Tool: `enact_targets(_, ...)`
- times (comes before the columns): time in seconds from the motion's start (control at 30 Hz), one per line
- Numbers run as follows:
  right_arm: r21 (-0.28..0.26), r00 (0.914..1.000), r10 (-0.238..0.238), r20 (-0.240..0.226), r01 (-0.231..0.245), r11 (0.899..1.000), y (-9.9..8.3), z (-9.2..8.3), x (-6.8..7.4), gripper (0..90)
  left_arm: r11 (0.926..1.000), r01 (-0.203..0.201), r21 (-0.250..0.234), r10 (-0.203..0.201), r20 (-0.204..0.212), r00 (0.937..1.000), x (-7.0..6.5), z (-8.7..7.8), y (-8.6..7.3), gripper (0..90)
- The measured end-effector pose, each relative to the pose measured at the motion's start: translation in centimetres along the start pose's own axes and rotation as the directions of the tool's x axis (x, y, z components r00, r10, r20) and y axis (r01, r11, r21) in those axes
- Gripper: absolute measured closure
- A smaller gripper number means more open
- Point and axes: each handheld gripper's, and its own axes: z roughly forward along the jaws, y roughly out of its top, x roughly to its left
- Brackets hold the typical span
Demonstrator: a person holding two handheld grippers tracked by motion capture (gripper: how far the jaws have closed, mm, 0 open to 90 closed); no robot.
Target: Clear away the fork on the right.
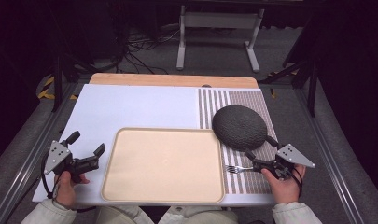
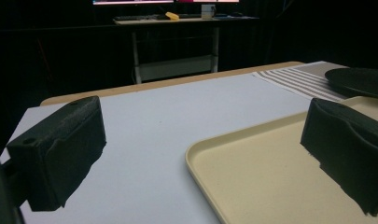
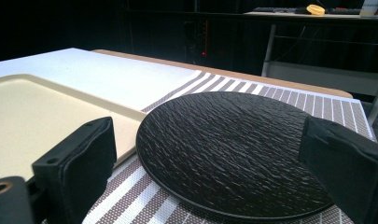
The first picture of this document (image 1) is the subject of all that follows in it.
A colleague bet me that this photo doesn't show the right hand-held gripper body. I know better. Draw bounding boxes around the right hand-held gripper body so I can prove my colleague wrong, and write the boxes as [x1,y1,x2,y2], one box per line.
[252,143,316,182]

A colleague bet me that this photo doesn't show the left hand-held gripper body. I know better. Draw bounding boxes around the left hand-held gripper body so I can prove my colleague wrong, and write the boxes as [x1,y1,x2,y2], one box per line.
[43,139,101,184]

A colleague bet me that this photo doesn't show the silver metal fork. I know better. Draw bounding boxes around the silver metal fork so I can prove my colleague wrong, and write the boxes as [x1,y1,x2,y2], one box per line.
[226,165,255,175]

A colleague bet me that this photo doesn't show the person's right hand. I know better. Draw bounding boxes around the person's right hand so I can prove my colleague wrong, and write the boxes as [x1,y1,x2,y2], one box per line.
[259,164,307,205]

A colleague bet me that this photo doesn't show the person's left hand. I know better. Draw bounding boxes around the person's left hand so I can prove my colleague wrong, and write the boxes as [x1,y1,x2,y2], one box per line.
[53,170,91,210]

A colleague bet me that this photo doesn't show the black round textured plate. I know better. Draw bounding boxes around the black round textured plate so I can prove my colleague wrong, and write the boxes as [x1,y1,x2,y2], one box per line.
[211,105,269,153]

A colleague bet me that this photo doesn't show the striped woven placemat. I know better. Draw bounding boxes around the striped woven placemat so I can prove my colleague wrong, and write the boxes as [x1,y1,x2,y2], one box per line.
[197,87,280,196]

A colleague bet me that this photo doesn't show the yellow black floor tape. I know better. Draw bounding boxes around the yellow black floor tape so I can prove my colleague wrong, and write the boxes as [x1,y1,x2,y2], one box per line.
[36,76,79,102]

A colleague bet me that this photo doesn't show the white board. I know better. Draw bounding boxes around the white board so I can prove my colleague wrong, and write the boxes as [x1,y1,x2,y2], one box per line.
[32,83,277,207]

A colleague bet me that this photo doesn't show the black tripod stand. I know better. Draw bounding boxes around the black tripod stand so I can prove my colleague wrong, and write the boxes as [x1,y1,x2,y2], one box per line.
[50,50,99,114]
[257,18,322,119]

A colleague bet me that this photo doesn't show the beige rectangular tray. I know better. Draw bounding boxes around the beige rectangular tray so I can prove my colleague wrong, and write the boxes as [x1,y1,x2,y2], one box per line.
[100,127,226,204]

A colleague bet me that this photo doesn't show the person's legs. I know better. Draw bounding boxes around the person's legs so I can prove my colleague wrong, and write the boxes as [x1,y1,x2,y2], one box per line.
[93,204,241,224]

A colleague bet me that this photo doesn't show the white metal stand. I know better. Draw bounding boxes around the white metal stand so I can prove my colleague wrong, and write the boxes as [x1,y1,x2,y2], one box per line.
[175,4,266,74]

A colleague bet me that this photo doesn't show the left hand-held gripper cable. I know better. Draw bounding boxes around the left hand-held gripper cable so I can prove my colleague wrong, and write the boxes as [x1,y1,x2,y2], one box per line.
[40,153,62,201]

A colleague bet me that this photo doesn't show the hand-held gripper cable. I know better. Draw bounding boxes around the hand-held gripper cable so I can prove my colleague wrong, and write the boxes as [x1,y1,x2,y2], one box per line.
[288,165,304,199]
[40,153,62,201]

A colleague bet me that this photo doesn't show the right hand-held gripper cable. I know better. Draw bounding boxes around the right hand-held gripper cable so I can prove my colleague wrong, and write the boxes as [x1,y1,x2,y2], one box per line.
[288,165,304,199]

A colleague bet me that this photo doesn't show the grey metal rail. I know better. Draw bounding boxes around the grey metal rail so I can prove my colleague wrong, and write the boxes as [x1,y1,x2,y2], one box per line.
[0,81,82,224]
[292,88,366,224]

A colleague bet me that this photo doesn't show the black floor cables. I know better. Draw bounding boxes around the black floor cables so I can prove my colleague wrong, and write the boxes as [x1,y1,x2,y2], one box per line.
[119,26,182,76]

